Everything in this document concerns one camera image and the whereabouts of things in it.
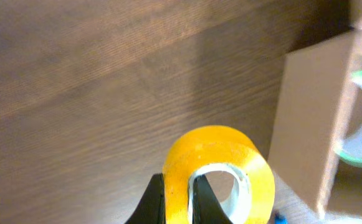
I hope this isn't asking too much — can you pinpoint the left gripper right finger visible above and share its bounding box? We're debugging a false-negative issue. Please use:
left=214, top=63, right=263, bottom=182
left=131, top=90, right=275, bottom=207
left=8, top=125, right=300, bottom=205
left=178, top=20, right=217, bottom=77
left=193, top=175, right=232, bottom=224

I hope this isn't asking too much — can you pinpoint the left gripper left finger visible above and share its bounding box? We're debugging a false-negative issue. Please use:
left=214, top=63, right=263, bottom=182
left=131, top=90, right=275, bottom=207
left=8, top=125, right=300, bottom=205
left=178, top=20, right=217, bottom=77
left=125, top=174, right=166, bottom=224

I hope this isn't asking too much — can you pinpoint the small yellow tape roll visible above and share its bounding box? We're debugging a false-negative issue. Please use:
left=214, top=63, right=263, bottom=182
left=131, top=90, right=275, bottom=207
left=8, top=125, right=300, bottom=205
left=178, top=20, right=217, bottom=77
left=162, top=126, right=275, bottom=223

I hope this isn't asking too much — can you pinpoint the brown cardboard box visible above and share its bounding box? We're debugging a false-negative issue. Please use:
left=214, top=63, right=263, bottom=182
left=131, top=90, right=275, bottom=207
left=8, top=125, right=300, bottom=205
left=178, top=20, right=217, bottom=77
left=267, top=0, right=362, bottom=220

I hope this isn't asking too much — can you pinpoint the blue white marker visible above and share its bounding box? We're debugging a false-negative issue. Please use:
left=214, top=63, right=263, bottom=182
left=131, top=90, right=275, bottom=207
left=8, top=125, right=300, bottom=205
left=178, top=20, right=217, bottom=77
left=274, top=213, right=288, bottom=224

